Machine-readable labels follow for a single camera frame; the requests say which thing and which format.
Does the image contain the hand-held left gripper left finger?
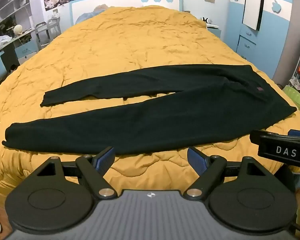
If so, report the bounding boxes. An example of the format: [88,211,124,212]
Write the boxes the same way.
[31,147,118,199]

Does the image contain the blue pillow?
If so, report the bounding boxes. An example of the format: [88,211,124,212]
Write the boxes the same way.
[75,4,109,25]

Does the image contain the blue and white headboard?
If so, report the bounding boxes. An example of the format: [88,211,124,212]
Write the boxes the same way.
[69,0,183,27]

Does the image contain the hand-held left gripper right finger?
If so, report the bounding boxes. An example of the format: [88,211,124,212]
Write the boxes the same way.
[183,147,272,201]

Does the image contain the blue wardrobe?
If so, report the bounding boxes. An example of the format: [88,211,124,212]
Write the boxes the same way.
[229,0,300,80]

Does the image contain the green plastic basket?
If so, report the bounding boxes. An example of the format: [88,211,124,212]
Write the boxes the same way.
[282,85,300,112]

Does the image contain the yellow quilt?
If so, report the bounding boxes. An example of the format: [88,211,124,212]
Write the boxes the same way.
[0,4,300,212]

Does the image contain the white plastic bag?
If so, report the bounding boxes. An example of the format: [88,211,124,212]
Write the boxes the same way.
[0,35,13,48]

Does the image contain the blue and white desk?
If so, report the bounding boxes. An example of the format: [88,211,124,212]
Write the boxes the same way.
[0,27,39,67]

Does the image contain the grey chair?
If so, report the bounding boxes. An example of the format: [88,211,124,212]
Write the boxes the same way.
[35,21,52,50]
[47,17,62,40]

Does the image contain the blue nightstand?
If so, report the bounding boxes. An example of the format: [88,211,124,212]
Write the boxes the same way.
[207,26,222,42]

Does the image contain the black pants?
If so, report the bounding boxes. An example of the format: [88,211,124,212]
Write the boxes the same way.
[2,64,297,155]

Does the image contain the black framed mirror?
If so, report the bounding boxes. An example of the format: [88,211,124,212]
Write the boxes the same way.
[242,0,266,31]

